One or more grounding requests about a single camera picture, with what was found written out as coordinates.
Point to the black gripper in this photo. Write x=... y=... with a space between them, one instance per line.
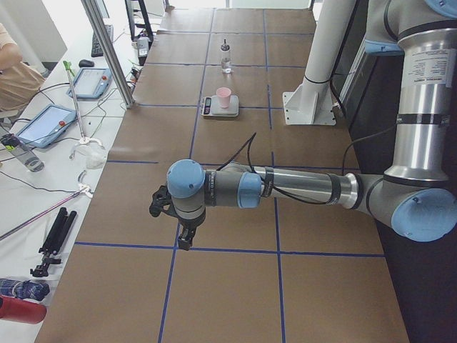
x=188 y=224

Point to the pink plastic cup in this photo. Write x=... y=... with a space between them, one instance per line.
x=224 y=97

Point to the clear glass sauce bottle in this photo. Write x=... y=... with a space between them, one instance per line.
x=225 y=57

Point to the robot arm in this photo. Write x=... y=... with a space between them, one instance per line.
x=410 y=196

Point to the silver digital kitchen scale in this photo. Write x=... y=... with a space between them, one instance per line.
x=210 y=107

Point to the black folded tripod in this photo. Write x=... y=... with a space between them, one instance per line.
x=54 y=242

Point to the blue folded umbrella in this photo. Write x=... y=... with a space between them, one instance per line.
x=24 y=289

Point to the near blue teach pendant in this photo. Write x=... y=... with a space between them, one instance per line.
x=46 y=126

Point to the blue teach pendant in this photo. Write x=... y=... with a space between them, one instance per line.
x=90 y=83
x=46 y=126

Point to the far blue teach pendant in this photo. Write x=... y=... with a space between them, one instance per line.
x=90 y=83

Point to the red water bottle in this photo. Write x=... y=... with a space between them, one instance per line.
x=18 y=310

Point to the clear drinking bottle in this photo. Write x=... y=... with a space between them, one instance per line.
x=21 y=151

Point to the black computer mouse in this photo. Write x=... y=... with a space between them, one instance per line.
x=86 y=63

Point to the black keyboard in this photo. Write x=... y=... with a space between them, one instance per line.
x=96 y=48

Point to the seated person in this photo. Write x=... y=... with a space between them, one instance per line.
x=19 y=81

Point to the grabber stick with green handle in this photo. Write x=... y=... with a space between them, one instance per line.
x=84 y=140

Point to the white pedestal column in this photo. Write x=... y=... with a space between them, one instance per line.
x=311 y=102

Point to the aluminium frame post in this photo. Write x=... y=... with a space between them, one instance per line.
x=96 y=20

